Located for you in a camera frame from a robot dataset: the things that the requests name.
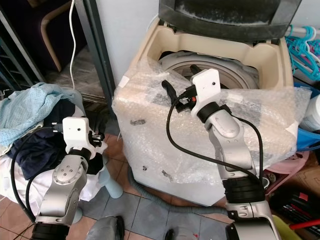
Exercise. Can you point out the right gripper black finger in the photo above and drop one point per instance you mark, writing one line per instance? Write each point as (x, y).
(169, 91)
(195, 72)

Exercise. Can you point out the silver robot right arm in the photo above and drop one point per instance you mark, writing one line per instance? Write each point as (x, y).
(235, 145)

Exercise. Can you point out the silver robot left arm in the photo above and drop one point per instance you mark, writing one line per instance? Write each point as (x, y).
(65, 185)

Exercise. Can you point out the beige top-load washing machine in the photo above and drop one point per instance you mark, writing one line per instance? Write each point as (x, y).
(275, 55)

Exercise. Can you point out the teal plastic clothes hanger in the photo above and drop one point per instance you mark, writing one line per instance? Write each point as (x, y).
(302, 52)

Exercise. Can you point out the grey washer drum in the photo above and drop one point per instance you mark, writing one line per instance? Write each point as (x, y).
(180, 62)

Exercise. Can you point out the light blue plastic stool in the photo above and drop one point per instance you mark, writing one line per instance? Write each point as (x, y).
(110, 182)

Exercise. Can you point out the navy blue garment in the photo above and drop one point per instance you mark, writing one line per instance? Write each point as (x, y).
(40, 150)

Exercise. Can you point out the clear bubble wrap sheet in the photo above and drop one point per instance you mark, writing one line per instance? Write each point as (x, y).
(150, 145)

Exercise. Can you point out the dark grey washer lid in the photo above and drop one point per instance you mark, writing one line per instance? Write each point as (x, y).
(225, 22)

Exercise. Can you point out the light blue dotted cloth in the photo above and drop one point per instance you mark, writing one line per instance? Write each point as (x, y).
(30, 110)

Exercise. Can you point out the beige garment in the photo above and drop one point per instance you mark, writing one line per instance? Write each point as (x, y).
(5, 151)

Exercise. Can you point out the grey robot left leg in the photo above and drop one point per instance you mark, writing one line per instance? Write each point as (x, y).
(109, 229)

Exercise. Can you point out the grey robot leg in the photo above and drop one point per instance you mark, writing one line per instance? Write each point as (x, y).
(174, 235)
(109, 229)

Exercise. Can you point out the white garment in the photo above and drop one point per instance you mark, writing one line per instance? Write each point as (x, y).
(12, 187)

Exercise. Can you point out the pink plastic basin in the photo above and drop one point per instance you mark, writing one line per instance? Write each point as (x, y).
(287, 165)

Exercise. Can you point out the white plastic bottle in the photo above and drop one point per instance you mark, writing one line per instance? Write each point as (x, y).
(312, 115)

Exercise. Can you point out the dark armchair with wooden arm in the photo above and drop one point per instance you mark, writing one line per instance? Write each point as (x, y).
(25, 30)

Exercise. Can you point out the grey robot right leg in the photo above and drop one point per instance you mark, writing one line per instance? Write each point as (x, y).
(174, 235)

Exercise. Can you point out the blue plastic basin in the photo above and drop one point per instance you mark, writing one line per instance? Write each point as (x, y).
(307, 140)

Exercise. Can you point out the brown cardboard box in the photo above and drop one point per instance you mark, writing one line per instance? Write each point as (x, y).
(305, 182)

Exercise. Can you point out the red and black tool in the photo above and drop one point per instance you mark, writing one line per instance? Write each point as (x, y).
(295, 212)

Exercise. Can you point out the yellow green plastic container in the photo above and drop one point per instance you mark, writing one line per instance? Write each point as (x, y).
(287, 230)

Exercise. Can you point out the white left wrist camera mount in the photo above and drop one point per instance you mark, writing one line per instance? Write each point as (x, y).
(75, 132)

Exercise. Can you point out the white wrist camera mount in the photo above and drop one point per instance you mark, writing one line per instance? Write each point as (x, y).
(207, 87)
(75, 132)

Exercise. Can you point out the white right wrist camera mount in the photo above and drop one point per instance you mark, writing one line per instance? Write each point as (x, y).
(207, 87)

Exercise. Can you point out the dark grey metal post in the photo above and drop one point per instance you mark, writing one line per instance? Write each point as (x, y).
(97, 50)

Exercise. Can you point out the white hanger rail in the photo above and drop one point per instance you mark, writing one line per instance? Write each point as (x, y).
(307, 31)

